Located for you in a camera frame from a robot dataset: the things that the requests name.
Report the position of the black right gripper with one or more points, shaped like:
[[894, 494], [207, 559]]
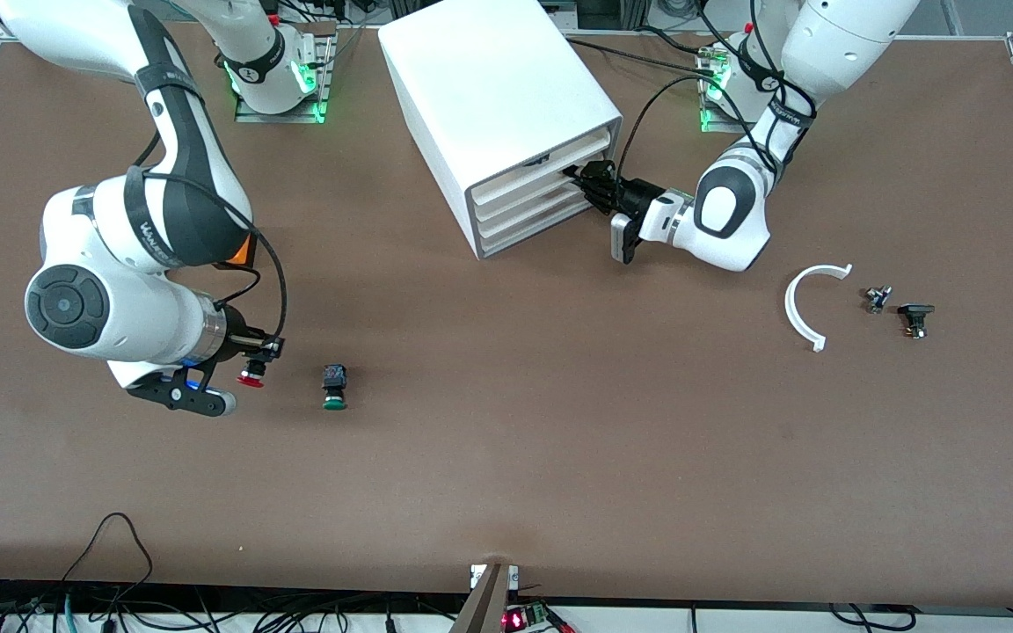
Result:
[[235, 344]]

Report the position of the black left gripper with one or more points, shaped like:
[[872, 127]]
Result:
[[637, 196]]

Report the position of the red push button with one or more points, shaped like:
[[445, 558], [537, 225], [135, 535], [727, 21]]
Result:
[[251, 380]]

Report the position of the cream drawer with dark notch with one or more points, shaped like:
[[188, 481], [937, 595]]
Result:
[[515, 200]]

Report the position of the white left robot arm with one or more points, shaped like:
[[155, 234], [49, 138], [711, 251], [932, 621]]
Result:
[[726, 220]]

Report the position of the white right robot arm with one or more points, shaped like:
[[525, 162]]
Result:
[[120, 264]]

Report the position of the green push button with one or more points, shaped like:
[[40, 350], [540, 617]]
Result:
[[335, 389]]

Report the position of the plain cream drawer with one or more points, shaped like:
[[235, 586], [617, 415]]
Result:
[[515, 230], [515, 215]]

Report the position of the orange button box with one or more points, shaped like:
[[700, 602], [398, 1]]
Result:
[[247, 251]]

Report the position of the white drawer cabinet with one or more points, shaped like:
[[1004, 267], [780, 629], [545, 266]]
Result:
[[489, 79]]

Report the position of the white curved plastic clip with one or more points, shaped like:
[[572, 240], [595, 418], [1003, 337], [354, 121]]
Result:
[[790, 308]]

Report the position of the small grey metal part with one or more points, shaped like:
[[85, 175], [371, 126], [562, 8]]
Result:
[[876, 300]]

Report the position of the circuit board with red light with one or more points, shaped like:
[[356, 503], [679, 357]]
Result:
[[524, 618]]

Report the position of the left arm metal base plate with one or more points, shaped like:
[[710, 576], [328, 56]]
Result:
[[717, 127]]

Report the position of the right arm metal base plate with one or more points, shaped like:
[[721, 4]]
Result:
[[278, 117]]

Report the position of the grey wedge camera mount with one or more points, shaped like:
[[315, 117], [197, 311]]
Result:
[[484, 607]]

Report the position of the small black switch part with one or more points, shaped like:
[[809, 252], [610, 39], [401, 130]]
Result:
[[915, 315]]

